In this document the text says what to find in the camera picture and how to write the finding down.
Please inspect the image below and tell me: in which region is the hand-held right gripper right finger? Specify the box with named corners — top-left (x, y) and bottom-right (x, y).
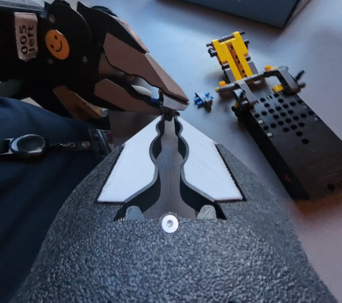
top-left (174, 117), bottom-right (243, 203)

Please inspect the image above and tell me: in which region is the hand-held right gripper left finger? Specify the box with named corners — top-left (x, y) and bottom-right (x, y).
top-left (97, 115), bottom-right (165, 204)

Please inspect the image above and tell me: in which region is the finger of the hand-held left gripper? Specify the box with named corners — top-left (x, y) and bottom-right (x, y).
top-left (102, 33), bottom-right (190, 104)
top-left (94, 78), bottom-right (188, 116)

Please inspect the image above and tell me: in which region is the small grey yellow brick assembly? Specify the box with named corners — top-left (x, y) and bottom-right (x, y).
top-left (150, 89), bottom-right (177, 121)

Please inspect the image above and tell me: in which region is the grey connector with blue pins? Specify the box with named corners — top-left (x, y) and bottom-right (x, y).
top-left (194, 92), bottom-right (214, 108)

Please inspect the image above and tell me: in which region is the black perforated battery box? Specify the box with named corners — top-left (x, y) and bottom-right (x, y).
top-left (235, 92), bottom-right (342, 201)

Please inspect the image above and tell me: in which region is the yellow grey brick arm assembly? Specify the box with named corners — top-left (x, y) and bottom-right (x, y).
top-left (206, 31), bottom-right (306, 115)

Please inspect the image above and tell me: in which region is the grey desk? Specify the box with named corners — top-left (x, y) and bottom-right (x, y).
top-left (88, 0), bottom-right (342, 255)

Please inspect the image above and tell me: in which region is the person's left hand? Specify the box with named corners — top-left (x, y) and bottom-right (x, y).
top-left (116, 17), bottom-right (149, 54)

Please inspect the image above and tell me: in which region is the clear badge holder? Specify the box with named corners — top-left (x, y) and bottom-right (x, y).
top-left (88, 128), bottom-right (113, 154)

